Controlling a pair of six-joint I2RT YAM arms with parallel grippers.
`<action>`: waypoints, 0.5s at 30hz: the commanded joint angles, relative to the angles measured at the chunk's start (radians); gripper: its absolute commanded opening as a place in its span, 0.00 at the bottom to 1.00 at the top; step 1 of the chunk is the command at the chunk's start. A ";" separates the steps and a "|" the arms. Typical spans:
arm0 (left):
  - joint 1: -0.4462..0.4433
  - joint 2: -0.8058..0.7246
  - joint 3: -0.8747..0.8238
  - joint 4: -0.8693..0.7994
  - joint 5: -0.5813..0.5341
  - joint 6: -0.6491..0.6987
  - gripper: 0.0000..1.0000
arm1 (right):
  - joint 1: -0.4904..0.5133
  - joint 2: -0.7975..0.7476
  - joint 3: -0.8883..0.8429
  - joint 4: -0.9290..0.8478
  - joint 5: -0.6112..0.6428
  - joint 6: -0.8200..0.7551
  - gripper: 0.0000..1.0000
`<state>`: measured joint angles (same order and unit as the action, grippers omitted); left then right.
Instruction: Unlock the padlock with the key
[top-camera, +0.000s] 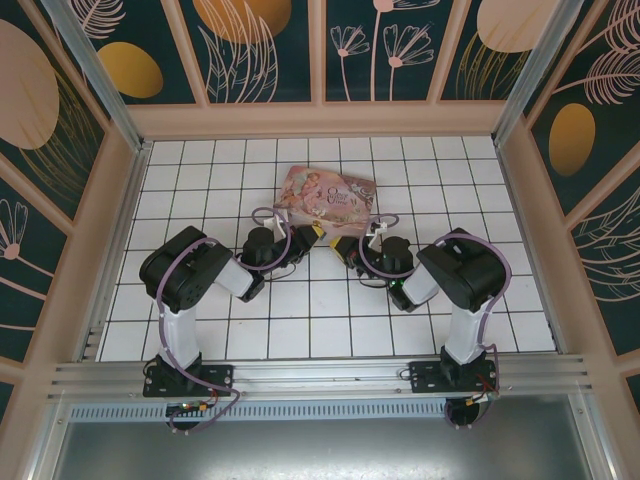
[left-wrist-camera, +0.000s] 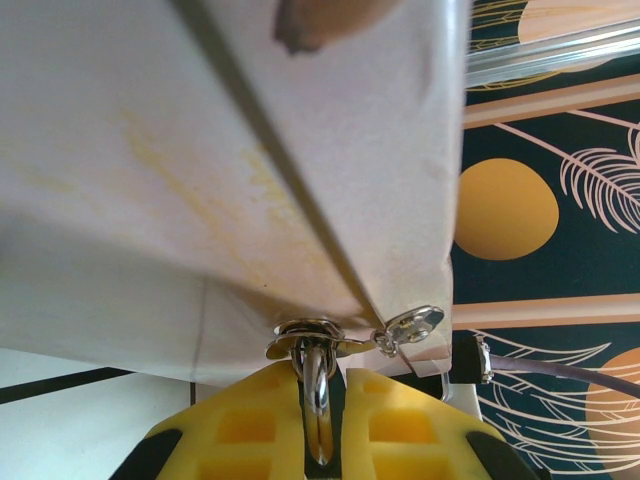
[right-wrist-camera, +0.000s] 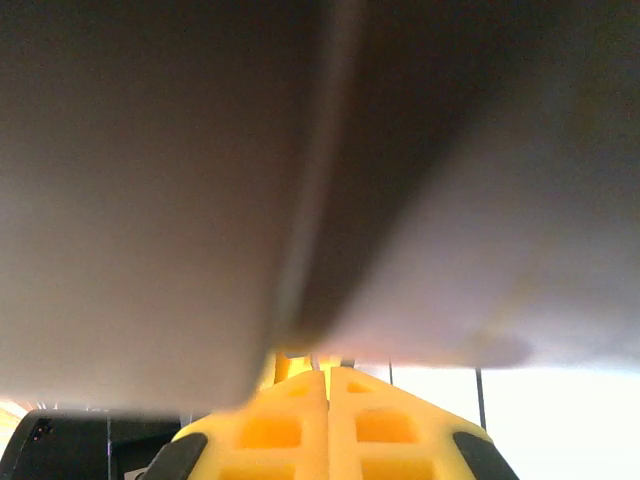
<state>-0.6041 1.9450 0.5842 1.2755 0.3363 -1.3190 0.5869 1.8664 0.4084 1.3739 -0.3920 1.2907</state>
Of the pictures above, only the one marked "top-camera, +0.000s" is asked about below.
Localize pink printed tin box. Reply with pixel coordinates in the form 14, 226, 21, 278
273, 163, 378, 242

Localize small green circuit board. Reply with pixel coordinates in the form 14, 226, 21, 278
166, 401, 211, 416

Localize grey sheet metal panel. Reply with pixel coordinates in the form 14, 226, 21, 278
27, 418, 614, 480

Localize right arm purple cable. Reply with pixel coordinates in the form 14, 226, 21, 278
366, 213, 514, 431

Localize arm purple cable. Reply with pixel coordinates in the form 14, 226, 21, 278
366, 213, 514, 431
156, 207, 296, 435

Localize aluminium mounting rail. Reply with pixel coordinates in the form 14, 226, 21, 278
47, 353, 594, 404

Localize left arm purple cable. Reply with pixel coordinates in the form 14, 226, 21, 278
156, 207, 296, 435

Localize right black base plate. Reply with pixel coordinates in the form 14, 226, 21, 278
408, 359, 499, 396

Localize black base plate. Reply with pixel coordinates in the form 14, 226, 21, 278
143, 363, 236, 399
408, 359, 499, 396

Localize aluminium side rail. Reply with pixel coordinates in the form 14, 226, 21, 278
79, 141, 154, 362
492, 137, 569, 354

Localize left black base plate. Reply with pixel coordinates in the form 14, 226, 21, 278
143, 363, 236, 399

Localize slotted grey cable duct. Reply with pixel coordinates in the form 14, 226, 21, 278
67, 402, 574, 422

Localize aluminium corner post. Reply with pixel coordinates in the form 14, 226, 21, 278
38, 0, 153, 157
492, 0, 569, 147

